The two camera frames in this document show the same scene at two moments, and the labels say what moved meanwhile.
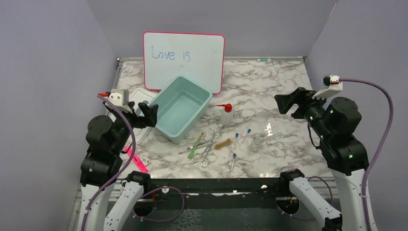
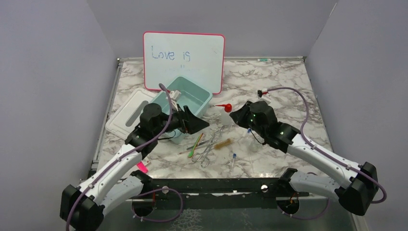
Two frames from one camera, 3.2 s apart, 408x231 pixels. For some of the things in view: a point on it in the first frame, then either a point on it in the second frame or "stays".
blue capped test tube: x=234 y=157 stays
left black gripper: x=150 y=113 → x=188 y=122
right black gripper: x=300 y=96 → x=238 y=116
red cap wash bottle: x=226 y=114 stays
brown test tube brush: x=227 y=141 stays
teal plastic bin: x=181 y=103 stays
